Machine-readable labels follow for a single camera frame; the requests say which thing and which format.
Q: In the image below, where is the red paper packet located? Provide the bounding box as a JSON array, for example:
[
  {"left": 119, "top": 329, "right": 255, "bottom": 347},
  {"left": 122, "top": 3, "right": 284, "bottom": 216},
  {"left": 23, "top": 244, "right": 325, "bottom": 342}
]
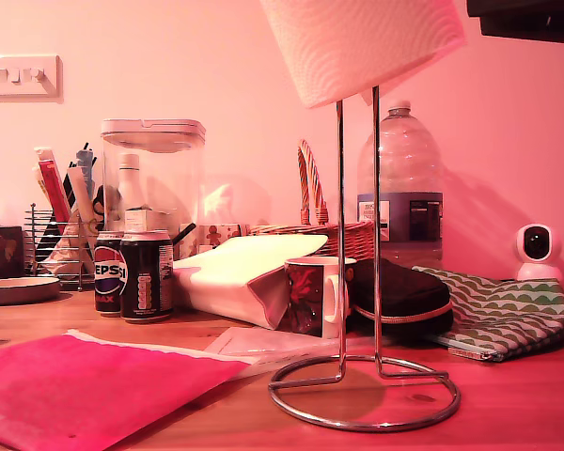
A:
[{"left": 33, "top": 146, "right": 74, "bottom": 222}]

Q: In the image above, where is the metal wire rack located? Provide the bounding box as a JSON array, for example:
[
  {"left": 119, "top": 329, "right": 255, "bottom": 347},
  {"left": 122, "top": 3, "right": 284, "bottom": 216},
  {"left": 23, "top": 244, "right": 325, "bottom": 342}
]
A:
[{"left": 23, "top": 201, "right": 100, "bottom": 292}]

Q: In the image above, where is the small white box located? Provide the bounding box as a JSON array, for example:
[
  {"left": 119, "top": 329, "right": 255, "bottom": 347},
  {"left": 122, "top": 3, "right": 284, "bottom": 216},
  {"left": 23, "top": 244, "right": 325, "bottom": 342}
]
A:
[{"left": 123, "top": 208, "right": 180, "bottom": 232}]

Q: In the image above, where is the white paper towel roll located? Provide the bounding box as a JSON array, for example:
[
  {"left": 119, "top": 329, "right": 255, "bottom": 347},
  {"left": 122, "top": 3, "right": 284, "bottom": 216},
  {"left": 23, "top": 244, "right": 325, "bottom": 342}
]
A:
[{"left": 258, "top": 0, "right": 467, "bottom": 110}]

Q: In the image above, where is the dark can gold print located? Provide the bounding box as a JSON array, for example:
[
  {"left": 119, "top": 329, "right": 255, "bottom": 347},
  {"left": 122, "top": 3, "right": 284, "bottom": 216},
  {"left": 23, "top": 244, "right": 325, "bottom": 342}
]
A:
[{"left": 119, "top": 228, "right": 175, "bottom": 324}]

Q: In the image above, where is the green wave pattern pouch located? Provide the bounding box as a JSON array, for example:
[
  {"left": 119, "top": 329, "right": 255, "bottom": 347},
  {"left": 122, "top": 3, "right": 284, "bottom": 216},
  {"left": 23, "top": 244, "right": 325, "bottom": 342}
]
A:
[{"left": 411, "top": 265, "right": 564, "bottom": 363}]

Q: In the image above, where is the white packet black stripe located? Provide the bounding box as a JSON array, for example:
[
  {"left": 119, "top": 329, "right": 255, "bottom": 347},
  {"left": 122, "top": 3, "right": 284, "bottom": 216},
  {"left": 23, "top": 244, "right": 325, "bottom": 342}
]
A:
[{"left": 63, "top": 166, "right": 95, "bottom": 222}]

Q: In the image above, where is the white bottle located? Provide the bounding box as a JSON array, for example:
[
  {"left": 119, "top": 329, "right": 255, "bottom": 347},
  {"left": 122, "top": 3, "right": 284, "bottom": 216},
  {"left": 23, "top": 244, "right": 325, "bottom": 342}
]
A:
[{"left": 116, "top": 152, "right": 147, "bottom": 212}]

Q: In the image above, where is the black zip case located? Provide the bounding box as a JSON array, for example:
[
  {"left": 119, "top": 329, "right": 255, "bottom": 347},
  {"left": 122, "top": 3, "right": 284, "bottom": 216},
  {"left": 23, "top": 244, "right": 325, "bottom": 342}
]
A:
[{"left": 347, "top": 257, "right": 455, "bottom": 342}]

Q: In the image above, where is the dark floral mug white handle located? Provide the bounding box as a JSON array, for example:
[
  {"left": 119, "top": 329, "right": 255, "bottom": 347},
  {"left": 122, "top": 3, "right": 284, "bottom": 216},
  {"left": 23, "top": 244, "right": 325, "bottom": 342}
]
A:
[{"left": 283, "top": 256, "right": 358, "bottom": 339}]

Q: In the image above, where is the Pepsi Max can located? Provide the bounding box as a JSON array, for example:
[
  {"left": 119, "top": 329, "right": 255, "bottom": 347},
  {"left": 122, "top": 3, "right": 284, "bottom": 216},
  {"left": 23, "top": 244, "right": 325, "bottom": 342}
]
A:
[{"left": 92, "top": 228, "right": 128, "bottom": 316}]

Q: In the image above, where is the white wall light switch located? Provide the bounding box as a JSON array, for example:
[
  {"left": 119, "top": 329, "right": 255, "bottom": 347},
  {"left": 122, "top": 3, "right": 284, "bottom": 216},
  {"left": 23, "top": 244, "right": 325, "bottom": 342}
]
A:
[{"left": 0, "top": 54, "right": 63, "bottom": 103}]

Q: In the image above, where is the white paper bag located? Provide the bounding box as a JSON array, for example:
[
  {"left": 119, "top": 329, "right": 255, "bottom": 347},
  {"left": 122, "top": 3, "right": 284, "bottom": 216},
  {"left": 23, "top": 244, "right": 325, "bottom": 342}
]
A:
[{"left": 172, "top": 233, "right": 330, "bottom": 331}]

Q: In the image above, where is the small white round camera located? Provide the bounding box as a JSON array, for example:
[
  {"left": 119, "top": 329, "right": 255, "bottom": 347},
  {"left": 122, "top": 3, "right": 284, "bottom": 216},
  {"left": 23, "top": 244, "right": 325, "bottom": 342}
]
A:
[{"left": 514, "top": 223, "right": 564, "bottom": 282}]

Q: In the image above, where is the shallow grey dish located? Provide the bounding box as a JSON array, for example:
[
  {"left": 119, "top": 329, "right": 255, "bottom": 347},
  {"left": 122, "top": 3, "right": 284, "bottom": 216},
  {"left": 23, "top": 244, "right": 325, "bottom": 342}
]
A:
[{"left": 0, "top": 275, "right": 61, "bottom": 305}]

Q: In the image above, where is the clear jar white lid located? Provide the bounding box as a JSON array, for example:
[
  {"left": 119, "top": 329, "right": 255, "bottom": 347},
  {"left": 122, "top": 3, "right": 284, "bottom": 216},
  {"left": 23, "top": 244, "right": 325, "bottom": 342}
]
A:
[{"left": 100, "top": 117, "right": 207, "bottom": 236}]

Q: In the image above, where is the wicker basket with handle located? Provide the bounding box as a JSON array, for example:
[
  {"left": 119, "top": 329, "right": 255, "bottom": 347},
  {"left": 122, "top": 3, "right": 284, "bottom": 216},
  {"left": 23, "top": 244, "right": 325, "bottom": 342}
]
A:
[{"left": 248, "top": 138, "right": 377, "bottom": 259}]

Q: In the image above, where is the gingerbread print tin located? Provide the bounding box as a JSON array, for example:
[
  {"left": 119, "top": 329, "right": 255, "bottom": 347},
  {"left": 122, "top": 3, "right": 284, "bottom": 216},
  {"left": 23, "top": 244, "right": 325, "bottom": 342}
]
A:
[{"left": 201, "top": 222, "right": 251, "bottom": 249}]

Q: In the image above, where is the large clear water bottle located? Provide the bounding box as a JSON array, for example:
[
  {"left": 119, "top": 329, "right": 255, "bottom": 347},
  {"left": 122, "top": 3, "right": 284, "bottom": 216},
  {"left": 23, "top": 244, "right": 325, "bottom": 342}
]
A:
[{"left": 356, "top": 99, "right": 446, "bottom": 272}]

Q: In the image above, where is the dark floral tissue box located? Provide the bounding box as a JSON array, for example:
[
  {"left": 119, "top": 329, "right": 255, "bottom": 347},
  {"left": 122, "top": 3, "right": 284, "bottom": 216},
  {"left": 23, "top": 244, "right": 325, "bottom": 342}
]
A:
[{"left": 0, "top": 225, "right": 25, "bottom": 282}]

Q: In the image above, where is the metallic paper towel stand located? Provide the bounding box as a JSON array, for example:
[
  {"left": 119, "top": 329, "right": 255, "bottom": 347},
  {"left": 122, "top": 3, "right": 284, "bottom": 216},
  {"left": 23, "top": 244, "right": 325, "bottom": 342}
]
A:
[{"left": 268, "top": 84, "right": 462, "bottom": 433}]

